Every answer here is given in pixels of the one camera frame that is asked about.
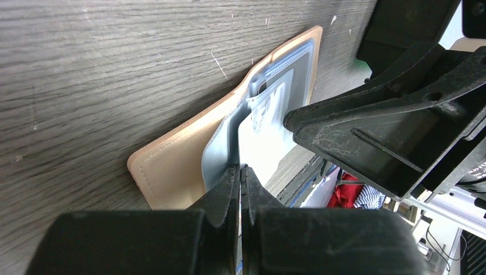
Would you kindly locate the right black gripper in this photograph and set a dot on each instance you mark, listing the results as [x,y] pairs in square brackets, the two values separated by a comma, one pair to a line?
[418,123]

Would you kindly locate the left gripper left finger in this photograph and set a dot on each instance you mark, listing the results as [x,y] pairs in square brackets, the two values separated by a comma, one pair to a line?
[201,239]

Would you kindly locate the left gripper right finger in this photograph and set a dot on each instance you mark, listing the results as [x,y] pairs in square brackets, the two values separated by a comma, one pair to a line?
[284,240]

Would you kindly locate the beige leather card holder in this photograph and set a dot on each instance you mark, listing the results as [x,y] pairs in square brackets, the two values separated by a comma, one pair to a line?
[168,171]

